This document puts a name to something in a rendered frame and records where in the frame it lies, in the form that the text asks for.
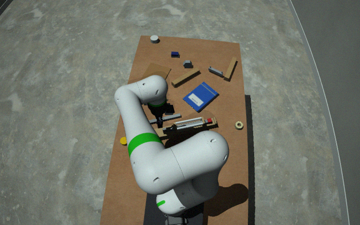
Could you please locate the white short cylinder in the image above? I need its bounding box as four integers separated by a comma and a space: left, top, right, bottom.
150, 35, 158, 43

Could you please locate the blue notebook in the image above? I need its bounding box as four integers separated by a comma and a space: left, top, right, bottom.
183, 82, 219, 113

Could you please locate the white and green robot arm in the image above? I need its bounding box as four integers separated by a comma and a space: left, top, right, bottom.
114, 75, 229, 225

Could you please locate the yellow cylinder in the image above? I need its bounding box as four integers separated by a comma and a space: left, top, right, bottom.
120, 137, 127, 145

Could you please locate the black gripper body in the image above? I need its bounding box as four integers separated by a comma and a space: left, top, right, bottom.
151, 109, 165, 119

